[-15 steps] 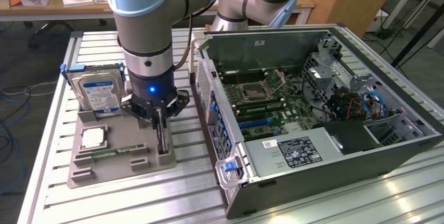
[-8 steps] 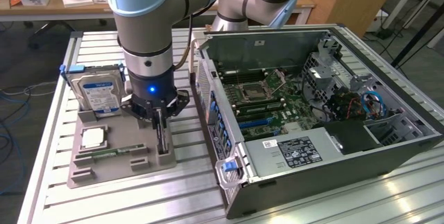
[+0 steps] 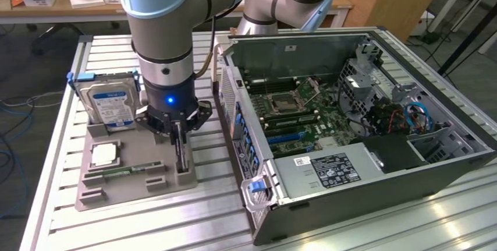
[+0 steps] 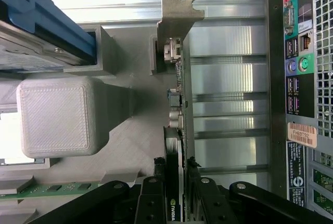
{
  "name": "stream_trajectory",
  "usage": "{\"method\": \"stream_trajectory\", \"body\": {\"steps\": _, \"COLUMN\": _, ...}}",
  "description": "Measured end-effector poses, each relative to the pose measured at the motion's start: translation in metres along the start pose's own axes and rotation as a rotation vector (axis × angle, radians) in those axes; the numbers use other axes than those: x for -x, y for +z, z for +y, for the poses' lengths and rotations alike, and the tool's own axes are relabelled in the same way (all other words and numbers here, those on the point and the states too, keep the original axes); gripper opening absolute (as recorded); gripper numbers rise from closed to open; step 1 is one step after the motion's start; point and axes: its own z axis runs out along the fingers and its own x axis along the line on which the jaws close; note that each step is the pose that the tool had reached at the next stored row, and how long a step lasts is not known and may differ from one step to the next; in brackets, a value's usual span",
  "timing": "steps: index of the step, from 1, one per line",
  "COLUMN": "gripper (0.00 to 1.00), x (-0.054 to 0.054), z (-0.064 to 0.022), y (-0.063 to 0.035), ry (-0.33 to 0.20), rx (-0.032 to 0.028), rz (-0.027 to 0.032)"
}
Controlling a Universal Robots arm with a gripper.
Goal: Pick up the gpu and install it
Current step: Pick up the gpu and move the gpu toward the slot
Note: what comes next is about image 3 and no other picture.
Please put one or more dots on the black open PC case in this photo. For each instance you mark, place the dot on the black open PC case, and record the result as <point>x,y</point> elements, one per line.
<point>349,204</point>

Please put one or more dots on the green graphics card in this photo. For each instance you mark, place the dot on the green graphics card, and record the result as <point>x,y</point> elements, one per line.
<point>180,155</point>

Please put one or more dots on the green RAM stick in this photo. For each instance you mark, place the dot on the green RAM stick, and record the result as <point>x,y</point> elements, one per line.
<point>124,170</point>

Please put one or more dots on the CPU socket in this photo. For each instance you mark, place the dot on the CPU socket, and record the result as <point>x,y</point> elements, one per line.
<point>284,103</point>

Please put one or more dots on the metal socket cover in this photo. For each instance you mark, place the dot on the metal socket cover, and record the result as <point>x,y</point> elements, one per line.
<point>310,89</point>

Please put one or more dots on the black chair base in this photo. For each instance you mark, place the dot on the black chair base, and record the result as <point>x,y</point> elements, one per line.
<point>50,37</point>

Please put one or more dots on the grey parts rack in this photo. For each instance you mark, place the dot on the grey parts rack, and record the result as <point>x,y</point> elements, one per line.
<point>142,184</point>

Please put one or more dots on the metal disk bay cage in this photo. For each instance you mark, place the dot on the metal disk bay cage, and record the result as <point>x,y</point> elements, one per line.
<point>362,88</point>

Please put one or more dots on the silver CPU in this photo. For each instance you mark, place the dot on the silver CPU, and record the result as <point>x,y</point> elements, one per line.
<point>104,155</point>

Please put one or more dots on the wooden desk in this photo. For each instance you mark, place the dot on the wooden desk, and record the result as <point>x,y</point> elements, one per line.
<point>57,10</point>

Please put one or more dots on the blue expansion slot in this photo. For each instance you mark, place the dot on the blue expansion slot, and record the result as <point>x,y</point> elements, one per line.
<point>284,138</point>

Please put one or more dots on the wooden cabinet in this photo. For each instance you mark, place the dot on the wooden cabinet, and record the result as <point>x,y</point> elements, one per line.
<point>392,0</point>

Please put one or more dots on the small white cabinet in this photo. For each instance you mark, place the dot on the small white cabinet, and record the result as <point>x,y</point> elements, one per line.
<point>422,25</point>

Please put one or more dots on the hard disk in blue caddy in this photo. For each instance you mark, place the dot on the hard disk in blue caddy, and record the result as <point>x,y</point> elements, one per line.
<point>110,105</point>

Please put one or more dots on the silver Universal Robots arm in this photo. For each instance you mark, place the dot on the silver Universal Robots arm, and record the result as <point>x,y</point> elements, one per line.
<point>162,44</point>

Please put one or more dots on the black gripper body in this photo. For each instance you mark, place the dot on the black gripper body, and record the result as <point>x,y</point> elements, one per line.
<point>170,102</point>

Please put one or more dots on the green motherboard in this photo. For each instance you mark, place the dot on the green motherboard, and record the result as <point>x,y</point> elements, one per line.
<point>329,123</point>

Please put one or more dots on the grey power supply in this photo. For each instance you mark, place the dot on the grey power supply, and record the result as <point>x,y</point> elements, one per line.
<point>333,169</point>

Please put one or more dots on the black slanted pole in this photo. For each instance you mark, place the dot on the black slanted pole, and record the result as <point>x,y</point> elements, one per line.
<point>465,29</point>

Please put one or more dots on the blue case latch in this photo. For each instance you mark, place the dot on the blue case latch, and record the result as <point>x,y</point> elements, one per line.
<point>254,187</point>

